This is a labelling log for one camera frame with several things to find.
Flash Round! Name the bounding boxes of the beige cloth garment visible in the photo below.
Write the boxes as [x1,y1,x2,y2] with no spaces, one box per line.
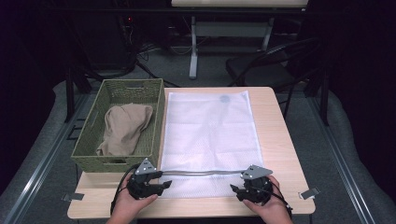
[95,103,154,157]

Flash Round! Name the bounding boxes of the right hand-held gripper cable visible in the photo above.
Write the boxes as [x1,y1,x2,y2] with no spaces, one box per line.
[264,183,294,218]

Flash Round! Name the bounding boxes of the green woven basket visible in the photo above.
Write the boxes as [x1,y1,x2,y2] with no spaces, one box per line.
[70,77,166,174]

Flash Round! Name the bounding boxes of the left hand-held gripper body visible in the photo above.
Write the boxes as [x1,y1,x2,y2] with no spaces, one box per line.
[125,158,164,201]

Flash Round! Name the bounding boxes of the grey metal bracket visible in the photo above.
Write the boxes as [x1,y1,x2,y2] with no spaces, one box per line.
[298,186,321,201]
[62,192,85,202]

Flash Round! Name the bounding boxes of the person's right hand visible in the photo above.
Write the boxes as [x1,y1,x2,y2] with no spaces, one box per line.
[242,175,294,224]

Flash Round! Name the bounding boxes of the white desk with metal legs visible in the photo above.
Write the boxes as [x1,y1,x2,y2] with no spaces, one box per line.
[170,0,310,80]

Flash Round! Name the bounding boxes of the bundle of black floor cables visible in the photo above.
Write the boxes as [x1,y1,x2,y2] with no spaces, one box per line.
[118,15,182,89]

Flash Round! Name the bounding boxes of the black metal stand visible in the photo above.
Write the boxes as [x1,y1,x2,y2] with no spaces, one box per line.
[64,62,94,124]
[303,68,331,127]

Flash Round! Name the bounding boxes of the dark equipment with red light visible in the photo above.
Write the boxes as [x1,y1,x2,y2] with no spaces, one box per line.
[74,12,138,71]

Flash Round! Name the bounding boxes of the aluminium floor rail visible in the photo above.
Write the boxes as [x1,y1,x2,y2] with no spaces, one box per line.
[306,95,378,224]
[3,92,92,224]

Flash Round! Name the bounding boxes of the person's left hand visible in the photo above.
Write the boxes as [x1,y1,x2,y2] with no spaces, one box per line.
[106,174,159,224]

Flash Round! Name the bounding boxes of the white mesh laundry bag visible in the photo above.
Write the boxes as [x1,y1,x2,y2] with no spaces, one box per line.
[158,90,265,200]

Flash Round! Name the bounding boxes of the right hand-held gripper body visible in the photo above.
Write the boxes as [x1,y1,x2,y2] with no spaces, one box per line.
[240,164,275,205]

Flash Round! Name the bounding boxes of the black chair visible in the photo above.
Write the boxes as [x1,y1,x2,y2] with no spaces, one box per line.
[225,36,322,91]

